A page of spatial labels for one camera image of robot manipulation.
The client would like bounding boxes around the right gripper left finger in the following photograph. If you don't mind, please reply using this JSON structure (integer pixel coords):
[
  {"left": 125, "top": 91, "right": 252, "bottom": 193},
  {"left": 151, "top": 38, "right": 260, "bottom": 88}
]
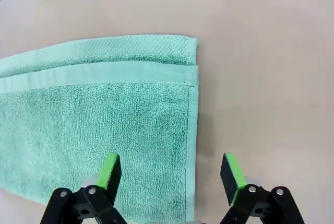
[{"left": 39, "top": 152, "right": 123, "bottom": 224}]

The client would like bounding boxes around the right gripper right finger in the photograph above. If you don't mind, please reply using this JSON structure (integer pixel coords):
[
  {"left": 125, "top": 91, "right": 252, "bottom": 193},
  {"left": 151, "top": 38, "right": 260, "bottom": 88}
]
[{"left": 219, "top": 152, "right": 305, "bottom": 224}]

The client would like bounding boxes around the green terry towel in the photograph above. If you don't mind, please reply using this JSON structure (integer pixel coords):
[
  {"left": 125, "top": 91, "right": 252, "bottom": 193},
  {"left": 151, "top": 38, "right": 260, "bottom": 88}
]
[{"left": 0, "top": 34, "right": 200, "bottom": 224}]

